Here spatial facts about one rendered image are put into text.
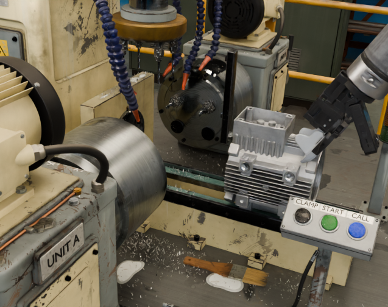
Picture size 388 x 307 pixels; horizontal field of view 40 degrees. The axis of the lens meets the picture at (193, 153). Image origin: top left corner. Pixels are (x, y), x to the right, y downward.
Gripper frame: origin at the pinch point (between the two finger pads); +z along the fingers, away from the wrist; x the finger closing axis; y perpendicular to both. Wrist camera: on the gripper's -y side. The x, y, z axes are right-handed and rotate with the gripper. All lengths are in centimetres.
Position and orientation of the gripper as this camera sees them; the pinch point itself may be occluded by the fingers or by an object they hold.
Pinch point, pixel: (307, 159)
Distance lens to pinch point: 117.8
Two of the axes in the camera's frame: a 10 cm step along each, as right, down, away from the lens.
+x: -4.1, 3.9, -8.3
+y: -7.6, -6.4, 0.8
